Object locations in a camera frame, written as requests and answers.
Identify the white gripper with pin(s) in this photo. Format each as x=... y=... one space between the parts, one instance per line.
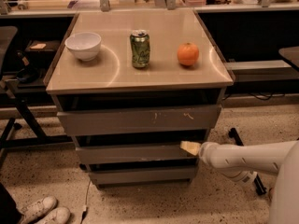
x=206 y=153

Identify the grey drawer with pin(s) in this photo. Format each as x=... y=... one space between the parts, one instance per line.
x=139 y=120
x=118 y=154
x=130 y=176

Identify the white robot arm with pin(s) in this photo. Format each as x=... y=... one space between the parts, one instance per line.
x=282 y=211

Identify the grey bottom drawer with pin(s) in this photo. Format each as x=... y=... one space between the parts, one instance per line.
x=130 y=176

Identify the grey drawer cabinet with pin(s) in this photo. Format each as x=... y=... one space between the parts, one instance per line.
x=111 y=82

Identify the grey top drawer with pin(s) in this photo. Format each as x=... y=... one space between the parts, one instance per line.
x=139 y=120

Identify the orange fruit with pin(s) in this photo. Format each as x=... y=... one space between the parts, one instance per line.
x=187 y=54

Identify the green soda can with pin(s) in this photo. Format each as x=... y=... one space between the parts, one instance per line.
x=140 y=46

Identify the dark round table top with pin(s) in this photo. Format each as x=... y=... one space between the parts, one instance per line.
x=291 y=56

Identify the white right sneaker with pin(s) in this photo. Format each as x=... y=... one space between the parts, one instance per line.
x=59 y=215

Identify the white sneaker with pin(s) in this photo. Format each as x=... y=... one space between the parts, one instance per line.
x=59 y=215
x=37 y=209

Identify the white ceramic bowl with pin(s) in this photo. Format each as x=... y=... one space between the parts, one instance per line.
x=84 y=46

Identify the white left sneaker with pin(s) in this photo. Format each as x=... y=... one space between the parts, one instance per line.
x=37 y=209

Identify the black box with label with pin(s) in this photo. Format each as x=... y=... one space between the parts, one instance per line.
x=43 y=46

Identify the black table leg frame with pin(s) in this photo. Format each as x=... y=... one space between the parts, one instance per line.
x=236 y=137

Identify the black desk frame left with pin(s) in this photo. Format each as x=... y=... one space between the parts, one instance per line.
x=20 y=99

